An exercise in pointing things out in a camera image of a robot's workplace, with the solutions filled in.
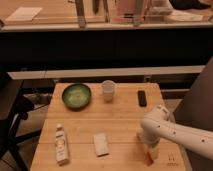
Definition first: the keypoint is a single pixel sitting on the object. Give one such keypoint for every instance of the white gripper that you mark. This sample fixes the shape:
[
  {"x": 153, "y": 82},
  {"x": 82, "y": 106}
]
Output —
[{"x": 151, "y": 142}]

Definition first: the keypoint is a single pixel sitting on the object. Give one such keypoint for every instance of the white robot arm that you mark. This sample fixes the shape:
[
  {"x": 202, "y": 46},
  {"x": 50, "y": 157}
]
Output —
[{"x": 156, "y": 124}]

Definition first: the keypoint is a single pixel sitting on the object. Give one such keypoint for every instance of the black rectangular remote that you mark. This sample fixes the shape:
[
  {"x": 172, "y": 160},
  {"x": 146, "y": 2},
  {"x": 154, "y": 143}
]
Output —
[{"x": 142, "y": 98}]

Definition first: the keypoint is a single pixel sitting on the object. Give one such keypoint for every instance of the white sponge block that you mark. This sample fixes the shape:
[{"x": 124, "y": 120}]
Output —
[{"x": 100, "y": 144}]

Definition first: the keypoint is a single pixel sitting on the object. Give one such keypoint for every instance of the white lotion bottle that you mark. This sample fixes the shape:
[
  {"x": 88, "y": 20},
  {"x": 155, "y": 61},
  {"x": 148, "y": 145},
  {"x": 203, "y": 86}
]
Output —
[{"x": 62, "y": 154}]

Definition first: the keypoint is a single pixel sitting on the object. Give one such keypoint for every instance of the green bowl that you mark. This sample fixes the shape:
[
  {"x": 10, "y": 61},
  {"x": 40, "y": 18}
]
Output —
[{"x": 76, "y": 96}]

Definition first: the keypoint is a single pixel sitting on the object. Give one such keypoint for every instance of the black office chair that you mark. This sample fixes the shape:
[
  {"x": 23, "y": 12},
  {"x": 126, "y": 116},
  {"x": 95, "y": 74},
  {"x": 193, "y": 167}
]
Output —
[{"x": 14, "y": 107}]

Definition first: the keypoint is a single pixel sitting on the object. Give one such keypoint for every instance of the white paper sheet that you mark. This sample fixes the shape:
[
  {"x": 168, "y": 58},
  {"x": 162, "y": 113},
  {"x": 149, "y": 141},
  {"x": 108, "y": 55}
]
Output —
[{"x": 22, "y": 14}]

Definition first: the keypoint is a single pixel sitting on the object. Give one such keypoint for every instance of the grey metal post right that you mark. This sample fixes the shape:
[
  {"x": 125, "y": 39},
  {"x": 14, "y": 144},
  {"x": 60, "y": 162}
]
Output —
[{"x": 137, "y": 13}]

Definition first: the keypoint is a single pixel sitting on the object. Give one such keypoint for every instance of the grey metal post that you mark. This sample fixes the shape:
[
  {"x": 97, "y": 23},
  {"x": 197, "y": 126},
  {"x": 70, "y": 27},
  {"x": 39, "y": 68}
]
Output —
[
  {"x": 137, "y": 13},
  {"x": 80, "y": 13}
]

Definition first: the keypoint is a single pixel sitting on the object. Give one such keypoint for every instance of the grey metal post left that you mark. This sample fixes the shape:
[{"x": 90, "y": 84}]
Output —
[{"x": 80, "y": 13}]

